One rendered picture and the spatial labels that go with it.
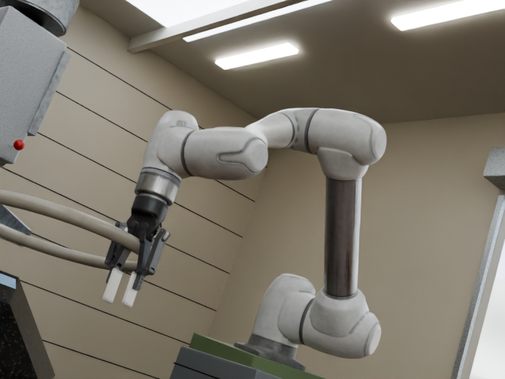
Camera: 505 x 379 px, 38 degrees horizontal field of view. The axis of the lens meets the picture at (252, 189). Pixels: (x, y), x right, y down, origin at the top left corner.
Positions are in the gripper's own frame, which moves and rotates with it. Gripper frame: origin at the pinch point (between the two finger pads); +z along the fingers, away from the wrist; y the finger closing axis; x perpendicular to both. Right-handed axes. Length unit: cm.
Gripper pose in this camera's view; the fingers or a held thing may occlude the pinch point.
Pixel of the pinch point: (122, 289)
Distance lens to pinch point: 156.8
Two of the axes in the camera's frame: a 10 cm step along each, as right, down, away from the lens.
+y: -8.7, -0.9, 4.8
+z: -2.7, 9.1, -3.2
